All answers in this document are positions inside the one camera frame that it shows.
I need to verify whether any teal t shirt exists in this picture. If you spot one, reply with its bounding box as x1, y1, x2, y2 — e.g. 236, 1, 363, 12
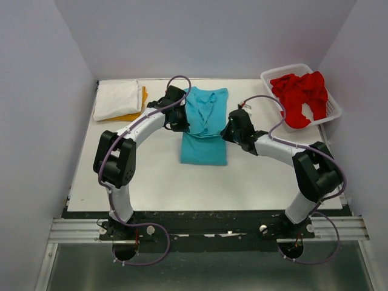
180, 87, 229, 166

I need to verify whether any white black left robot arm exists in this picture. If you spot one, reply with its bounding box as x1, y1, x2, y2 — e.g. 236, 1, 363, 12
93, 85, 189, 239

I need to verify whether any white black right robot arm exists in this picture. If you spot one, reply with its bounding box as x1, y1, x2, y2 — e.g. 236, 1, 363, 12
221, 109, 346, 238

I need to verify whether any folded yellow t shirt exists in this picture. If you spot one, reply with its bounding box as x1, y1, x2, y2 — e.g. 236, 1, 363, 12
104, 86, 148, 122

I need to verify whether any folded white t shirt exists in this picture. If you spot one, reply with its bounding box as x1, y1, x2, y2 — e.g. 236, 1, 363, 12
93, 80, 142, 122

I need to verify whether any red t shirt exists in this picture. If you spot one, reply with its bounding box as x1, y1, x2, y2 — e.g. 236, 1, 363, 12
270, 72, 328, 129

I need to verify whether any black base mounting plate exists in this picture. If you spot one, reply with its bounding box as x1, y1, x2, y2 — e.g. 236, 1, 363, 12
99, 210, 315, 253

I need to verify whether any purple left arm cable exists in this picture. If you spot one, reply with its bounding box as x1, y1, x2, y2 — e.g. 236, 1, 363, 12
98, 75, 192, 267

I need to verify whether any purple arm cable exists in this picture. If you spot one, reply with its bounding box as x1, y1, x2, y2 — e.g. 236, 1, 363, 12
238, 94, 348, 265
98, 75, 192, 267

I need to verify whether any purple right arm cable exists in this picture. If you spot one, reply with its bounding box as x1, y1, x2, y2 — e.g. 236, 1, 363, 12
238, 94, 348, 265

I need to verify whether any aluminium frame rail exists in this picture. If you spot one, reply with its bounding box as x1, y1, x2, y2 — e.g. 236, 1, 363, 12
36, 210, 375, 290

